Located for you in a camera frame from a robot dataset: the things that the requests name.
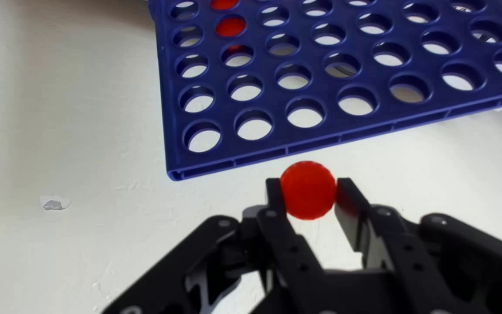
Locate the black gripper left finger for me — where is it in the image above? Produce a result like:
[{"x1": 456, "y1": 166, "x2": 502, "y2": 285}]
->
[{"x1": 258, "y1": 178, "x2": 326, "y2": 314}]

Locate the blue connect four grid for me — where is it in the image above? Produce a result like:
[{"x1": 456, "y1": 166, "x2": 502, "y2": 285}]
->
[{"x1": 148, "y1": 0, "x2": 502, "y2": 180}]

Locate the red game token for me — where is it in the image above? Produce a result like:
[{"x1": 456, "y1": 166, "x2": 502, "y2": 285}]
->
[{"x1": 280, "y1": 161, "x2": 336, "y2": 220}]

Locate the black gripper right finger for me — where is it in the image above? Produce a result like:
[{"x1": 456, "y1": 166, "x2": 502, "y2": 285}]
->
[{"x1": 334, "y1": 178, "x2": 437, "y2": 314}]

